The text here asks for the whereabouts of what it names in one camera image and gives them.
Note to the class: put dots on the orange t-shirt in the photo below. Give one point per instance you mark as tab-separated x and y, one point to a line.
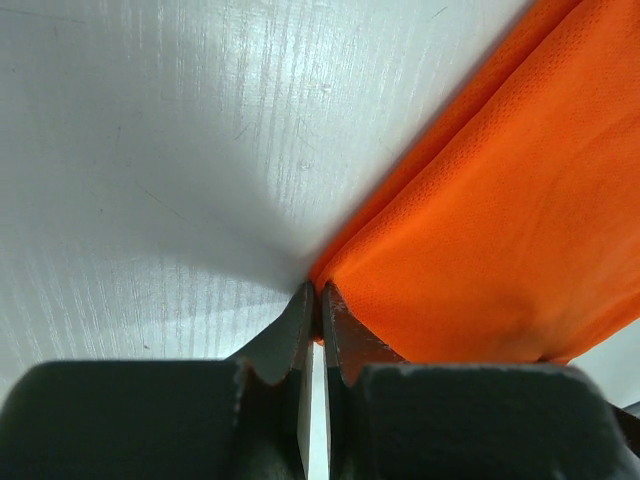
510	232

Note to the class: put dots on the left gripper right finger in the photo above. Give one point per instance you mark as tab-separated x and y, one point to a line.
391	419

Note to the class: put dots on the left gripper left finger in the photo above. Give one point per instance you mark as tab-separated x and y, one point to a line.
243	417

